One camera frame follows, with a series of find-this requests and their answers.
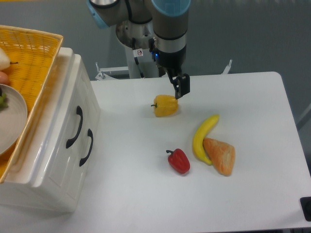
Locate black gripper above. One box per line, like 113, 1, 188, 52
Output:
148, 38, 190, 99

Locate white drawer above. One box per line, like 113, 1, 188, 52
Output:
48, 106, 94, 212
32, 54, 100, 188

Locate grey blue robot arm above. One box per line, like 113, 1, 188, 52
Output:
86, 0, 191, 99

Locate white drawer cabinet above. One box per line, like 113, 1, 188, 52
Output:
0, 47, 101, 214

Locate yellow bell pepper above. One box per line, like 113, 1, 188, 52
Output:
152, 95, 178, 117

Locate yellow banana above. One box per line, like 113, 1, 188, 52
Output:
192, 114, 220, 165

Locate red bell pepper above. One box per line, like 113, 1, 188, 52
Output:
166, 149, 190, 174

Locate orange bread piece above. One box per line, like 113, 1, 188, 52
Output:
203, 137, 236, 176

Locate yellow woven basket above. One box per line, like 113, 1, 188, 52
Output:
0, 25, 63, 183

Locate grey round plate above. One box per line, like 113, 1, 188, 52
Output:
0, 84, 28, 154

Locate black corner device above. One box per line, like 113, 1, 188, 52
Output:
300, 197, 311, 222

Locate pink peach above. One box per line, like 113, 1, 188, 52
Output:
0, 71, 10, 85

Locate white pear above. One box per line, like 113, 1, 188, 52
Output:
0, 48, 18, 71

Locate green grapes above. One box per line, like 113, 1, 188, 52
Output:
0, 89, 8, 110

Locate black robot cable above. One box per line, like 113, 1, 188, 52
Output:
131, 37, 146, 79

